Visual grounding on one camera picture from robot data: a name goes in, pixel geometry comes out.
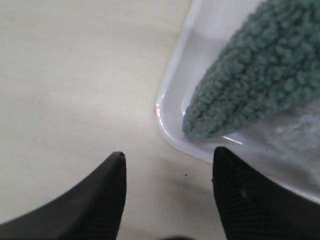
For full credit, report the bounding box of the green fuzzy scarf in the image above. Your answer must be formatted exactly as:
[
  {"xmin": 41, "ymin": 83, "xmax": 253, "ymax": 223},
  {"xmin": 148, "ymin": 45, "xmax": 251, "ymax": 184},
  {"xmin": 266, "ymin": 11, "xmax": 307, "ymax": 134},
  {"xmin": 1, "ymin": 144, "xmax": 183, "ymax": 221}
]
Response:
[{"xmin": 182, "ymin": 0, "xmax": 320, "ymax": 141}]

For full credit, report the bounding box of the white rectangular plastic tray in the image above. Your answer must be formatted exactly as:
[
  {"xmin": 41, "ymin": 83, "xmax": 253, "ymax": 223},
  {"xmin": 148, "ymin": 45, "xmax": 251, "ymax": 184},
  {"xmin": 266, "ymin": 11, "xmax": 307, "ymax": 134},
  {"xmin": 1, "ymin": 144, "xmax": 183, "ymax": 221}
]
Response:
[{"xmin": 154, "ymin": 0, "xmax": 320, "ymax": 203}]

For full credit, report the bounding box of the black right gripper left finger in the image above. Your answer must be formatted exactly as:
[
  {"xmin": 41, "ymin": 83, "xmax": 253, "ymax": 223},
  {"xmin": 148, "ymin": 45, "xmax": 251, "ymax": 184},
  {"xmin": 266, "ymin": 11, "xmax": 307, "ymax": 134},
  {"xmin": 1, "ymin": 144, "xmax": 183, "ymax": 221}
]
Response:
[{"xmin": 0, "ymin": 151, "xmax": 127, "ymax": 240}]

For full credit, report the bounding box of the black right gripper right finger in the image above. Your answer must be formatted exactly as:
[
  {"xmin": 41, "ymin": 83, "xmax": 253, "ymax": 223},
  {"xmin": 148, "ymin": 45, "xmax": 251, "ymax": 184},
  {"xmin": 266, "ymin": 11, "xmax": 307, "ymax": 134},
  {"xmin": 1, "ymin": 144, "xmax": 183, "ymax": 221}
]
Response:
[{"xmin": 212, "ymin": 147, "xmax": 320, "ymax": 240}]

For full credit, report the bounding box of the white plush snowman toy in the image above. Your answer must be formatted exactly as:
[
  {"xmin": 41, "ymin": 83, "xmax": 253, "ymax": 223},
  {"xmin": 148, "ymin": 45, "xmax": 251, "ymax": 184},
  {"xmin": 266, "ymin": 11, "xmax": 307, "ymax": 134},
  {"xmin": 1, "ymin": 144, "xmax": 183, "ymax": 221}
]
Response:
[{"xmin": 263, "ymin": 99, "xmax": 320, "ymax": 159}]

